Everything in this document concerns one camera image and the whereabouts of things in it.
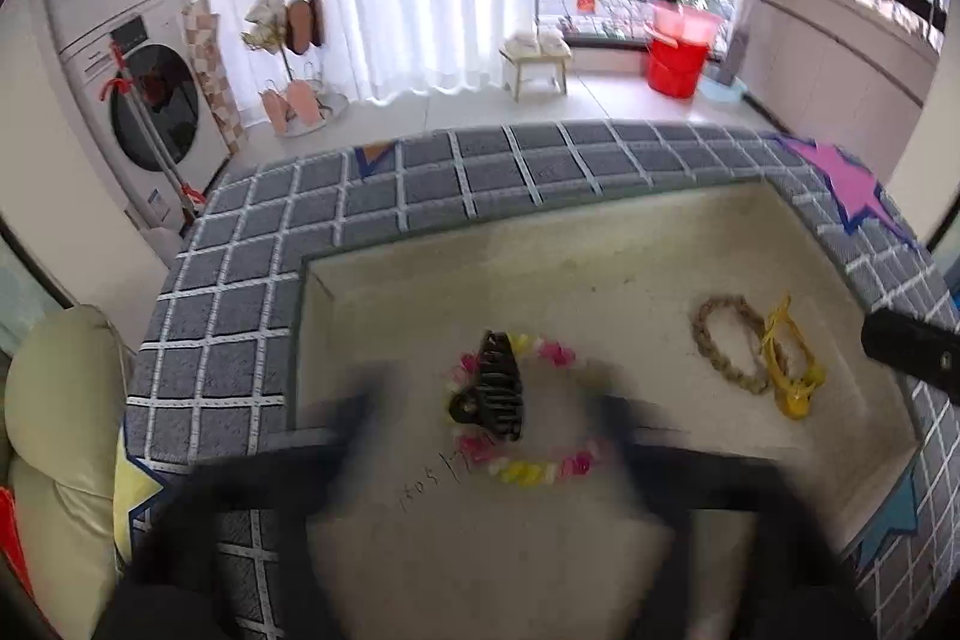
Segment checkered paper bag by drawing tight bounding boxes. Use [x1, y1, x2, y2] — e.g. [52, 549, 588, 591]
[182, 0, 247, 154]

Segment slipper drying rack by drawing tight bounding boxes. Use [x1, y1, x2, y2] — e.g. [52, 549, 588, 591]
[241, 0, 348, 138]

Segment small wooden stool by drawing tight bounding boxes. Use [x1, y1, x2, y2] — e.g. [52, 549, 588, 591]
[500, 46, 573, 103]

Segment pink yellow bead bracelet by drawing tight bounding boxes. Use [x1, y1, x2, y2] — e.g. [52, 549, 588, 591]
[446, 331, 610, 489]

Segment black hair claw clip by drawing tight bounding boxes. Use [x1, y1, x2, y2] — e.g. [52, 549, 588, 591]
[448, 331, 524, 442]

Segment stacked white washer dryer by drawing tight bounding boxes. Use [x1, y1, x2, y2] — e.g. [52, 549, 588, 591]
[44, 0, 228, 232]

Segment red handled mop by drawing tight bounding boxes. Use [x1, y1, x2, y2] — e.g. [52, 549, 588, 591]
[99, 39, 205, 224]

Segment red plastic bucket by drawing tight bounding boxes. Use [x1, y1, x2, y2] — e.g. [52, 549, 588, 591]
[647, 31, 709, 99]

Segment yellow hair clip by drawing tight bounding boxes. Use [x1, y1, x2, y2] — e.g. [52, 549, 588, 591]
[760, 294, 827, 420]

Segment braided tan hair tie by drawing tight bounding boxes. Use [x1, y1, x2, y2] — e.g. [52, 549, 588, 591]
[689, 294, 790, 396]

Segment pink plastic basin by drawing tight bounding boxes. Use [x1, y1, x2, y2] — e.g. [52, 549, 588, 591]
[649, 2, 722, 47]

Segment light blue basin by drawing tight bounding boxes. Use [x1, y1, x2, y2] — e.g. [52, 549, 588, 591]
[697, 74, 747, 104]

